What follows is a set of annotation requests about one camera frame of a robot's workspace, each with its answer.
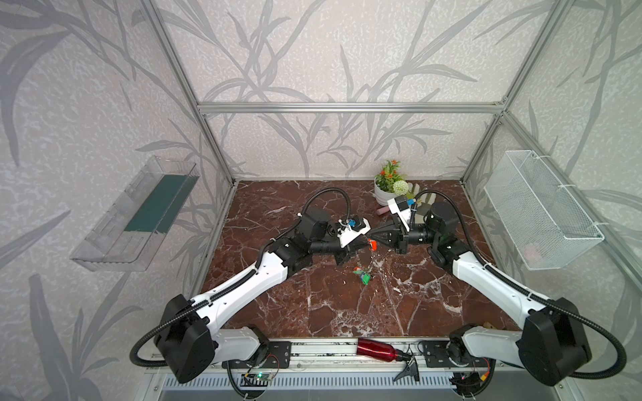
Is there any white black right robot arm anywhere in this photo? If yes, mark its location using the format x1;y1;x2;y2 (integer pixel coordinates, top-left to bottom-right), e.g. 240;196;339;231
369;196;592;386

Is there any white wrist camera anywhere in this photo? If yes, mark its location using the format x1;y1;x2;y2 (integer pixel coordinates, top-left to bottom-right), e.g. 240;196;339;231
337;216;371;248
387;195;416;232

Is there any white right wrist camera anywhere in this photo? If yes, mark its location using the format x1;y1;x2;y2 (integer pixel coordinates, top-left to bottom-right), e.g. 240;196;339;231
387;195;416;232

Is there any clear plastic wall shelf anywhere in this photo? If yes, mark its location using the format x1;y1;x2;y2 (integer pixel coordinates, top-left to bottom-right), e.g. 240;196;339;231
70;156;200;272

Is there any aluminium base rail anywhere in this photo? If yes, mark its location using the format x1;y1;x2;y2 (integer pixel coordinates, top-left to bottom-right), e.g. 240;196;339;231
152;338;488;391

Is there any red spray bottle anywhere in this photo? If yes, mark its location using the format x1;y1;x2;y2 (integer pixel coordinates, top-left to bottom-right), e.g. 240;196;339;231
356;338;412;363

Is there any white wire mesh basket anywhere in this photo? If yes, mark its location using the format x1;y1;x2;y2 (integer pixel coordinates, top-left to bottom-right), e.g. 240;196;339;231
485;150;605;271

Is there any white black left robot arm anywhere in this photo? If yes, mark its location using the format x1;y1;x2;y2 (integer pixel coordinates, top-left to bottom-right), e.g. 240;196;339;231
153;209;370;384

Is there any beige grey garden glove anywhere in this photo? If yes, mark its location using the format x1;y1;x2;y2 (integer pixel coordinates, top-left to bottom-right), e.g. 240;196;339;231
411;183;436;214

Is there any white flower pot with plant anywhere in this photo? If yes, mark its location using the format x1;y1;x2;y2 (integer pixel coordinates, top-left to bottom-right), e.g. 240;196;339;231
374;160;410;207

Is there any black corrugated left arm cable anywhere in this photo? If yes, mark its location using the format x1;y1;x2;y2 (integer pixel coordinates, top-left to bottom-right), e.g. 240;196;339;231
129;187;352;368

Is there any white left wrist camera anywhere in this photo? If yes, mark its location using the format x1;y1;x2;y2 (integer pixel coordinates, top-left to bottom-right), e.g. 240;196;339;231
337;216;371;248

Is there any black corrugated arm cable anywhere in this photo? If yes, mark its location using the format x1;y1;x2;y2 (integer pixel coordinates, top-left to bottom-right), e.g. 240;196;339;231
413;189;628;380
129;187;352;368

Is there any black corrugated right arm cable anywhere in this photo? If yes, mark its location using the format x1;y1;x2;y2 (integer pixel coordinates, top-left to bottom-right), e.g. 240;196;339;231
413;189;628;380

